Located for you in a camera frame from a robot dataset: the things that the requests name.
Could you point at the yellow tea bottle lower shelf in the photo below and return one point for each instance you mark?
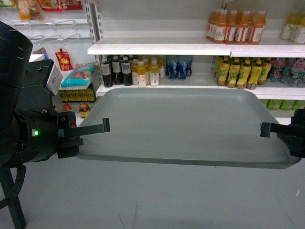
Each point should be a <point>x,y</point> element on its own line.
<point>233,73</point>

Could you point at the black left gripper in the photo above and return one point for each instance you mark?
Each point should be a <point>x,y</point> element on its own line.
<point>69,136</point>

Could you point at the grey rectangular serving tray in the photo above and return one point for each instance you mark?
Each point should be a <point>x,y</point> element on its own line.
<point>188,126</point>

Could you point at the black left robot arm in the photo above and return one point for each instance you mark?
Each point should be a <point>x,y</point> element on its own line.
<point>30,129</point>

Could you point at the orange juice bottle far right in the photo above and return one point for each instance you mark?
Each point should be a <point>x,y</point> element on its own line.
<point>258,27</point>

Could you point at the orange juice bottle C100 label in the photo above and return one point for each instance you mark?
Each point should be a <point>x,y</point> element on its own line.
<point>220,30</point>

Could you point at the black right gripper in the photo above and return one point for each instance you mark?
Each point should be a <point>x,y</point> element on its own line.
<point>295,142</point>

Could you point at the orange juice bottle red label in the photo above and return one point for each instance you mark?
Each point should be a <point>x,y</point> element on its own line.
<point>231,27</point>

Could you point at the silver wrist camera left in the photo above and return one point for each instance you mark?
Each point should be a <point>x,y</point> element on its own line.
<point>54,80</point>

